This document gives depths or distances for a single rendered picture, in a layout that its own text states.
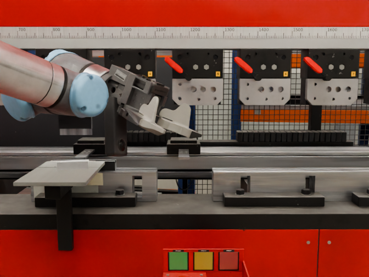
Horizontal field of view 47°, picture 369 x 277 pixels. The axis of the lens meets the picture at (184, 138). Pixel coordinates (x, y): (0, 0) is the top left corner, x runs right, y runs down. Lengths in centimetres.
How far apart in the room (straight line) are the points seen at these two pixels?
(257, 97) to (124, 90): 57
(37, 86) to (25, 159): 98
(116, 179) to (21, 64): 72
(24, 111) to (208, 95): 61
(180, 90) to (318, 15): 46
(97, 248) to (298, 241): 58
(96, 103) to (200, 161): 88
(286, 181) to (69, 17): 81
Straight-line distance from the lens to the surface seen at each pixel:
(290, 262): 131
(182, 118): 84
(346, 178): 140
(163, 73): 180
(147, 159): 156
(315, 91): 132
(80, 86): 71
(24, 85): 68
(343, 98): 135
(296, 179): 136
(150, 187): 132
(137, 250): 126
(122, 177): 132
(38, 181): 113
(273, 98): 129
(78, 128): 134
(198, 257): 108
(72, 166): 123
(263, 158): 159
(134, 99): 80
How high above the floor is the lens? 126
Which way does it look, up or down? 8 degrees down
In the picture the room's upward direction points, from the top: straight up
